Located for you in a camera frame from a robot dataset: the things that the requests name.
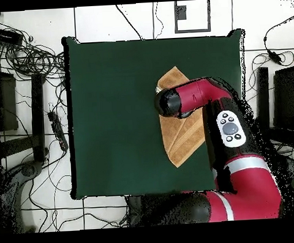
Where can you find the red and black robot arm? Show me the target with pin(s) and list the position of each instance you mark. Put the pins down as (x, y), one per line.
(237, 158)

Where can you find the black upright post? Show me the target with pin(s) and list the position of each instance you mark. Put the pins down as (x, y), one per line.
(263, 88)
(37, 119)

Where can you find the black electronics box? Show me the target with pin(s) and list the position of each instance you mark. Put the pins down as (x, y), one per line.
(6, 36)

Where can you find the grey square floor frame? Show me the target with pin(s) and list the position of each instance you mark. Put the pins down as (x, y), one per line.
(175, 24)

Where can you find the black tripod base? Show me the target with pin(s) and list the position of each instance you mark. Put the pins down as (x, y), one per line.
(28, 170)

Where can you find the tan terry towel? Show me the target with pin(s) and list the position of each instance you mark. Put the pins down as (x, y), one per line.
(182, 136)

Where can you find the black power strip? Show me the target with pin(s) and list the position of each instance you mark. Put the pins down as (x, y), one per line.
(58, 129)

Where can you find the black frame stand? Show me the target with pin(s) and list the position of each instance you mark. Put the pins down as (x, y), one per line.
(7, 101)

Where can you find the black cabinet box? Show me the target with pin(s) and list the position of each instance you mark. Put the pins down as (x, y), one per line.
(287, 99)

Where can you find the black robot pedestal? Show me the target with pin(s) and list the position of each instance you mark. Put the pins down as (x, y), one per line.
(134, 210)

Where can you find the dark green table cloth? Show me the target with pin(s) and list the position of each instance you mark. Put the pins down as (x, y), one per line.
(118, 128)

